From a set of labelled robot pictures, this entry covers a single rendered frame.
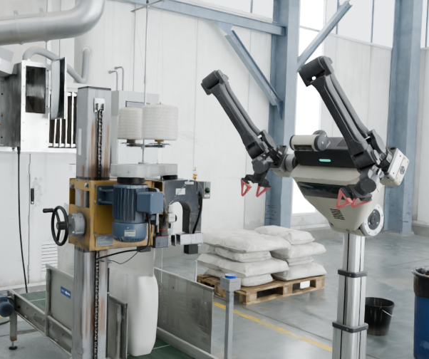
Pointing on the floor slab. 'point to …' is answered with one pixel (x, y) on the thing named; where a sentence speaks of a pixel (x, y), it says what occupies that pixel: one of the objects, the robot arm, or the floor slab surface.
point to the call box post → (229, 325)
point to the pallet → (283, 288)
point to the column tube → (88, 118)
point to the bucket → (378, 315)
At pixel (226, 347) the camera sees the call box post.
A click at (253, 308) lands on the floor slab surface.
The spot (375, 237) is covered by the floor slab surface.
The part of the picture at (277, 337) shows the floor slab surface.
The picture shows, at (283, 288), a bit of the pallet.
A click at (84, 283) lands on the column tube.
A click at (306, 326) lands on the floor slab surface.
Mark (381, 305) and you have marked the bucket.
